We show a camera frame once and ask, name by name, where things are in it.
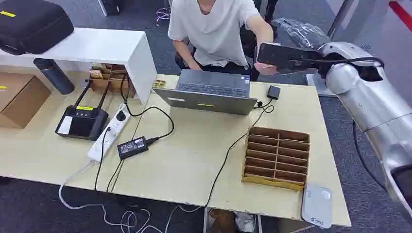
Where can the person's left hand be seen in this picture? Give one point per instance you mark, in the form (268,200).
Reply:
(266,69)

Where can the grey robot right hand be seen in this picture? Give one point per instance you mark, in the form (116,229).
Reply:
(299,32)

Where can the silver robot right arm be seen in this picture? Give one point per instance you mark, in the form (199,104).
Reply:
(370,103)

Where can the small black charger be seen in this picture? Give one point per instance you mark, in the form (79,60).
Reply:
(273,92)

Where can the black office chair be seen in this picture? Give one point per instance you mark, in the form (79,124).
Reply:
(248,41)

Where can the person's leg and shoe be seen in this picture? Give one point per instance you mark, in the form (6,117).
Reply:
(271,9)

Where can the chrome stanchion pole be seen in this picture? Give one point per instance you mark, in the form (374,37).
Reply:
(341,16)

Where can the person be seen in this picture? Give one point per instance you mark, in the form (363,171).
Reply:
(215,32)

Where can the grey panel stand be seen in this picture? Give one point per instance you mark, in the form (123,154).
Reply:
(363,19)

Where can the grey laptop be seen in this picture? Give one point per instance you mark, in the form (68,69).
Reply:
(209,103)

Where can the wooden divided card box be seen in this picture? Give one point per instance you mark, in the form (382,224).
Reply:
(276,157)

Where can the small golden card box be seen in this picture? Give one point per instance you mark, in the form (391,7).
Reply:
(159,84)

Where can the chrome stool base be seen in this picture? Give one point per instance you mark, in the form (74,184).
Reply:
(163,13)

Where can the white flat device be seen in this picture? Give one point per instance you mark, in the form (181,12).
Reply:
(317,205)

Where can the black round plug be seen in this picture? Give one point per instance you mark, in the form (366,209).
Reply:
(120,115)

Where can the white plastic bag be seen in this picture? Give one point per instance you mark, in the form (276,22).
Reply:
(244,222)

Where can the black power adapter brick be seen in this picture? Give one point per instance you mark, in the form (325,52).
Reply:
(132,148)

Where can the wooden organizer with cards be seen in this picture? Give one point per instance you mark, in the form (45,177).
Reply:
(108,80)

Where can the cardboard box under table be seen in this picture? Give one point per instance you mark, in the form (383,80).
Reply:
(222,222)

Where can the black cabinet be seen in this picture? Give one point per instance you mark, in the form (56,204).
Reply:
(111,6)

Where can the white power strip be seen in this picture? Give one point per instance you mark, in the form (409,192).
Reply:
(109,135)

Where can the white desk shelf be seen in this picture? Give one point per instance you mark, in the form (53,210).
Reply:
(96,46)

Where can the black remote controller with antennas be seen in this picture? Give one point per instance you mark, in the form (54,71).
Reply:
(82,123)

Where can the dark grey bottle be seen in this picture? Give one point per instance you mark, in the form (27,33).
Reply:
(54,76)

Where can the black carrying case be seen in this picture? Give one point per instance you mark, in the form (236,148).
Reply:
(32,25)

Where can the brown cardboard box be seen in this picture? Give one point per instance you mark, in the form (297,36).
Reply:
(19,99)

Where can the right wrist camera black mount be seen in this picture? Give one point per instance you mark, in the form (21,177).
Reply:
(283,58)

